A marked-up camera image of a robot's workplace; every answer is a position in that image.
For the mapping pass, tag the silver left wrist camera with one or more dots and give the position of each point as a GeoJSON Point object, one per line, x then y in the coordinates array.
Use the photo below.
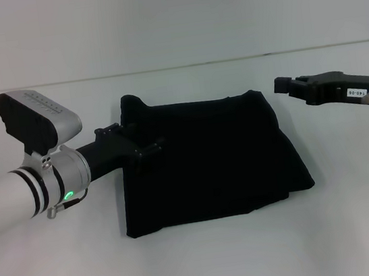
{"type": "Point", "coordinates": [37, 121]}

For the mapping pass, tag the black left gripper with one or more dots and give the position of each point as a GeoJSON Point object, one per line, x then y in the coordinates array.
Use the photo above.
{"type": "Point", "coordinates": [108, 151]}

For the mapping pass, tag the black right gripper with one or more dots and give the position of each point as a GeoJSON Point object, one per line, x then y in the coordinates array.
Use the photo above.
{"type": "Point", "coordinates": [348, 89]}

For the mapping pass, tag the black shirt with white print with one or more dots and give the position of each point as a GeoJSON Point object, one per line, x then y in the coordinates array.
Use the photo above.
{"type": "Point", "coordinates": [207, 158]}

